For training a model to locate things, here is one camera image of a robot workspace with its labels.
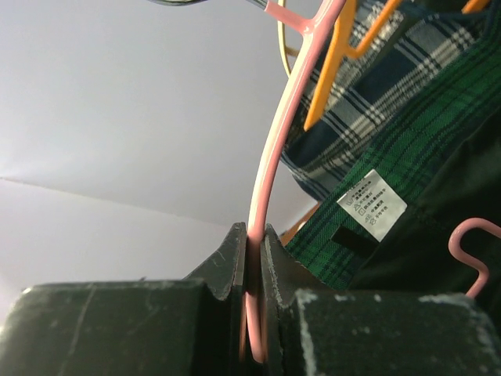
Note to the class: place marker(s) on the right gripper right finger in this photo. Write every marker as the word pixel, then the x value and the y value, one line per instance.
pixel 311 329

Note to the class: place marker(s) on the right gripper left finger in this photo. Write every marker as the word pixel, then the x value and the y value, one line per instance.
pixel 192 326

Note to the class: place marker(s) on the green plaid skirt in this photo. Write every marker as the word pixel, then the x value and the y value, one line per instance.
pixel 407 152

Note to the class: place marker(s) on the orange hanger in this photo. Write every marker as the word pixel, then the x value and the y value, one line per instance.
pixel 355 30

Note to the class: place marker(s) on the navy white plaid skirt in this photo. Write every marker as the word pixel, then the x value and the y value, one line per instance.
pixel 430 60

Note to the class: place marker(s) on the tan thin hanger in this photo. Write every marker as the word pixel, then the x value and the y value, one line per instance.
pixel 286 52

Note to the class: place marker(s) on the white care label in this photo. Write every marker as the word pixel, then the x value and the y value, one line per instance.
pixel 373 204

